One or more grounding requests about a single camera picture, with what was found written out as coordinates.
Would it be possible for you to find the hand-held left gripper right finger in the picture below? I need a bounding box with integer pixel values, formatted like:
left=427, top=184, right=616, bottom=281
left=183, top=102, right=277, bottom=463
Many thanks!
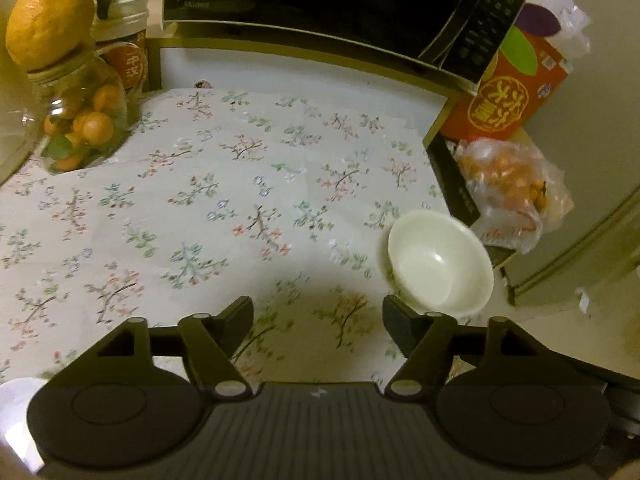
left=381, top=295, right=545, bottom=403

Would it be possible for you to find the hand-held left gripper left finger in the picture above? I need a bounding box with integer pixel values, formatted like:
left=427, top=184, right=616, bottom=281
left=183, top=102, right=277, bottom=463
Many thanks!
left=96, top=295, right=256, bottom=403

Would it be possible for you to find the cream bowl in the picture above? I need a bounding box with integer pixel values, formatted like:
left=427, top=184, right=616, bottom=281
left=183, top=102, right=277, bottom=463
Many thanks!
left=387, top=210, right=496, bottom=318

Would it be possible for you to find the floral tablecloth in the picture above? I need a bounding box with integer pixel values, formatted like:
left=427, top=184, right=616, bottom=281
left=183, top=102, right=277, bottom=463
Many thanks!
left=0, top=87, right=451, bottom=386

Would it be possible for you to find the flat black box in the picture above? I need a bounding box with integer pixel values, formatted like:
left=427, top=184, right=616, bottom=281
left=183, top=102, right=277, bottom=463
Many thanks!
left=425, top=132, right=521, bottom=268

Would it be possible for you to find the plastic bag of oranges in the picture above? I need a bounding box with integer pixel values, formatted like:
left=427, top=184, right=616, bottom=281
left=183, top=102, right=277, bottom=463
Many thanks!
left=452, top=137, right=576, bottom=256

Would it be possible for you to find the red orange gift box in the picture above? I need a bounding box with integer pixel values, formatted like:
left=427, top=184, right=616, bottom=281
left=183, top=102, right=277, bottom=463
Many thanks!
left=440, top=2, right=571, bottom=143

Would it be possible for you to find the glass jar of small oranges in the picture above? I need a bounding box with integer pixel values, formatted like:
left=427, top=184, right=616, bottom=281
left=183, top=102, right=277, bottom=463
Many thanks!
left=27, top=50, right=130, bottom=175

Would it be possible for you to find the red canister white lid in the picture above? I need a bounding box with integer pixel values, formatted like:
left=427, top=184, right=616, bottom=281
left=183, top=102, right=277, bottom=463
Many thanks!
left=90, top=0, right=151, bottom=123

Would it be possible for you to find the clear plastic bag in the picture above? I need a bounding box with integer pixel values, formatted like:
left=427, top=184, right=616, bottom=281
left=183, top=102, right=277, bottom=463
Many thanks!
left=552, top=0, right=593, bottom=61

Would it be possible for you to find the large yellow pomelo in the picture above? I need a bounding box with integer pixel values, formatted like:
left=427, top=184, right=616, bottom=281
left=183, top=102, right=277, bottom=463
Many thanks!
left=5, top=0, right=118, bottom=71

